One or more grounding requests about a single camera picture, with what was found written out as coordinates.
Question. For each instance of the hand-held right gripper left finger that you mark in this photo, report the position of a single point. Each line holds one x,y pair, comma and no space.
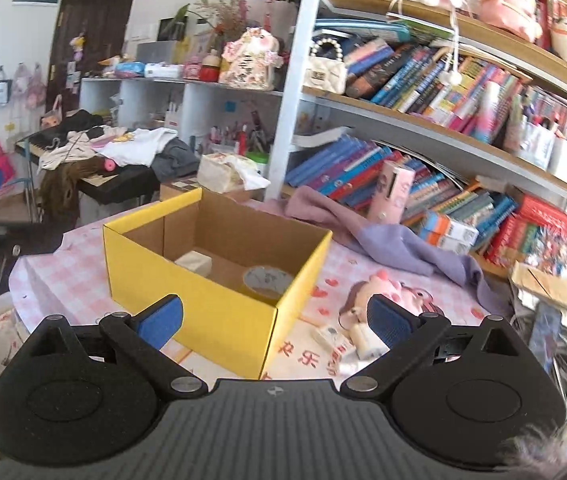
159,322

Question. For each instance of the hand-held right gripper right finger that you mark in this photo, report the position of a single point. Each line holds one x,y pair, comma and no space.
387,324

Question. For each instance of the large white charger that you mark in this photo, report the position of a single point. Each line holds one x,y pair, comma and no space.
363,341

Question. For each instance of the yellow cardboard box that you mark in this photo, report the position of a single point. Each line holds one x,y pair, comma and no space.
223,320

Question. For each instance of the red hanging bag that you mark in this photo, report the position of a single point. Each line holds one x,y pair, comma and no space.
1,162

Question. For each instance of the pink pig plush toy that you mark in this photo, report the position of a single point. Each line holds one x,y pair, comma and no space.
388,285

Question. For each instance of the small white printed packet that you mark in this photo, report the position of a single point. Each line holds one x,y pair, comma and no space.
331,336

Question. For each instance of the brown garment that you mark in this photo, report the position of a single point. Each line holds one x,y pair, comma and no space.
63,185

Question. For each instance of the white rectangular block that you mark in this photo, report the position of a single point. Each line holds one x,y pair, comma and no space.
193,261

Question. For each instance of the pink checked tablecloth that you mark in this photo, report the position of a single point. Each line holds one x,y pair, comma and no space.
83,270

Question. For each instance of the purple cloth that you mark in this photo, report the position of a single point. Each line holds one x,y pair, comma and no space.
403,250

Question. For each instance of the pink hanging bags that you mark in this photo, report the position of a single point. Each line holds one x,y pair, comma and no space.
29,87

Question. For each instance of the orange and white carton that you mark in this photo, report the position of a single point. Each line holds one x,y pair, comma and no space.
443,242
451,225

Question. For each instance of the black electronic keyboard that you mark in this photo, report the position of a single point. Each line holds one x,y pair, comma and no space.
113,184

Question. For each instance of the black garment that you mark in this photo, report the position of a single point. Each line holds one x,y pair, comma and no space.
81,120

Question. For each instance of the yellow tape roll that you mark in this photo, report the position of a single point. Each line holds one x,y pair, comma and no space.
266,280

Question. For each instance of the pink cylindrical device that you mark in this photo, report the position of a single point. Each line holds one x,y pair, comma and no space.
391,190

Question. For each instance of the wooden chessboard box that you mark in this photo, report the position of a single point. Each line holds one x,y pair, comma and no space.
178,187

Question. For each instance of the pink cloth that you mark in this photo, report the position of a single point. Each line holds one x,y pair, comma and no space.
313,205

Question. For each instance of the pile of clothes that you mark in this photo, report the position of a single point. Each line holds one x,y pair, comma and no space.
138,147

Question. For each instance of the upright row of blue books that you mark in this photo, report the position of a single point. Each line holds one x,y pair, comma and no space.
353,165

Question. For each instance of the grey garment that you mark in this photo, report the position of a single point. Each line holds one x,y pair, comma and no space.
178,160

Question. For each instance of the white tissue pack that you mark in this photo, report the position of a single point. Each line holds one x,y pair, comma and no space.
223,170

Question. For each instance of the blue wet wipes pack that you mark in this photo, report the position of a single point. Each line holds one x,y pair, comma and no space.
129,69

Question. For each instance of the dark wooden door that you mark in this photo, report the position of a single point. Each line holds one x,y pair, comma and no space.
93,25

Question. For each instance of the green pen cup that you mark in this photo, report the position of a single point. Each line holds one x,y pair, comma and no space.
256,152

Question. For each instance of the white box with red label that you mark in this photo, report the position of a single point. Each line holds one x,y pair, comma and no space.
173,117

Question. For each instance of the grey fluffy fabric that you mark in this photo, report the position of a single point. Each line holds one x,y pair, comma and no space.
548,440

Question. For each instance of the long white box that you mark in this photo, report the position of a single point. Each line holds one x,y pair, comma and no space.
163,70

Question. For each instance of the grey storage box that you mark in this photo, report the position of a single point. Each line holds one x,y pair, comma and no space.
156,52

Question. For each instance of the patterned pen holder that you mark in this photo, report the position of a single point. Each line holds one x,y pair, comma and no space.
531,142

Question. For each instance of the white and wood bookshelf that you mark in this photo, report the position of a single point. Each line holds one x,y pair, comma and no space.
291,110

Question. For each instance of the leaning row of books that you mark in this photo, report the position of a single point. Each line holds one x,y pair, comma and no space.
428,85

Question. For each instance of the white quilted pearl handbag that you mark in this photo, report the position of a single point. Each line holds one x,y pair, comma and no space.
323,72

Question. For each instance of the floral pig ornament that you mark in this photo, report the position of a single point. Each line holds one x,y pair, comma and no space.
248,60

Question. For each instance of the dried flower bouquet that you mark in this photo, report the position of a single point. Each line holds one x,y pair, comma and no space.
223,15

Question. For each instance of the round pink plush doll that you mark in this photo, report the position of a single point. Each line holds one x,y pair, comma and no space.
508,7

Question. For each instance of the black picture frame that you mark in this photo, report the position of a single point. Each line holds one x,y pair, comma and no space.
171,29

